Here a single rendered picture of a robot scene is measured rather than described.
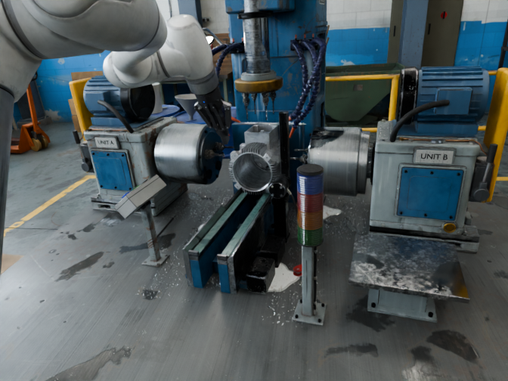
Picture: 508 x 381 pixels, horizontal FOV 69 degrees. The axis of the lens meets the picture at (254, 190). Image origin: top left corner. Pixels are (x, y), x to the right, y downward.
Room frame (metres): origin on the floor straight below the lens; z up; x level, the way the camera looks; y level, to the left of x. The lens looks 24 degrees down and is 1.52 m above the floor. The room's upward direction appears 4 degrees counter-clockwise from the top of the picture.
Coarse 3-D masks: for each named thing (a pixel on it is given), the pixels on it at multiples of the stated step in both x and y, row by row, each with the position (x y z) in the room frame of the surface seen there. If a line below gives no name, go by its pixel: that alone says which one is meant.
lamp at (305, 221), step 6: (300, 216) 0.75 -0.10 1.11; (306, 216) 0.74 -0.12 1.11; (312, 216) 0.74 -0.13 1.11; (318, 216) 0.74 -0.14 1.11; (300, 222) 0.75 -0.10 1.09; (306, 222) 0.74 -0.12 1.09; (312, 222) 0.74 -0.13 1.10; (318, 222) 0.74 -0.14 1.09; (306, 228) 0.74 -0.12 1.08; (312, 228) 0.74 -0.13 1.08
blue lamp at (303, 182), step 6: (300, 180) 0.75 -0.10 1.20; (306, 180) 0.74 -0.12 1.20; (312, 180) 0.74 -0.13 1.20; (318, 180) 0.74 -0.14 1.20; (300, 186) 0.75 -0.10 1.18; (306, 186) 0.74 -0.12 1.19; (312, 186) 0.73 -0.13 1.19; (318, 186) 0.74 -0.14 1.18; (300, 192) 0.75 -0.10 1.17; (306, 192) 0.74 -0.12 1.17; (312, 192) 0.73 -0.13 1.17; (318, 192) 0.74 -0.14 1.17
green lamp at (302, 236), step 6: (300, 228) 0.75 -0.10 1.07; (318, 228) 0.74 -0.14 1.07; (300, 234) 0.75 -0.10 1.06; (306, 234) 0.74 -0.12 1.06; (312, 234) 0.73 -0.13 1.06; (318, 234) 0.74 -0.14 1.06; (300, 240) 0.75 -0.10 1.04; (306, 240) 0.74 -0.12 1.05; (312, 240) 0.73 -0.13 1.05; (318, 240) 0.74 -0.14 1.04
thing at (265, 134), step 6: (252, 126) 1.46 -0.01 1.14; (258, 126) 1.47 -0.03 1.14; (264, 126) 1.47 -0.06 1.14; (270, 126) 1.46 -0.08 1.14; (276, 126) 1.43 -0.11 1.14; (246, 132) 1.37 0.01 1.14; (252, 132) 1.36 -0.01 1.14; (258, 132) 1.36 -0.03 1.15; (264, 132) 1.41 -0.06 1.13; (270, 132) 1.35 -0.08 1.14; (276, 132) 1.42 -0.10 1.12; (246, 138) 1.37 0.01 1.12; (252, 138) 1.36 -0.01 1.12; (258, 138) 1.35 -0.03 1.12; (264, 138) 1.34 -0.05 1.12; (270, 138) 1.35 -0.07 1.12; (276, 138) 1.41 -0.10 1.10; (270, 144) 1.34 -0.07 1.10
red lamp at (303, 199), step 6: (300, 198) 0.75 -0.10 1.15; (306, 198) 0.74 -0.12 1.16; (312, 198) 0.73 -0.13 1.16; (318, 198) 0.74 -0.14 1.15; (300, 204) 0.75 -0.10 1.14; (306, 204) 0.74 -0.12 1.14; (312, 204) 0.73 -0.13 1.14; (318, 204) 0.74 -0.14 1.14; (300, 210) 0.75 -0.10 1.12; (306, 210) 0.74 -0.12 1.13; (312, 210) 0.73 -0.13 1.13; (318, 210) 0.74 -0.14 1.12
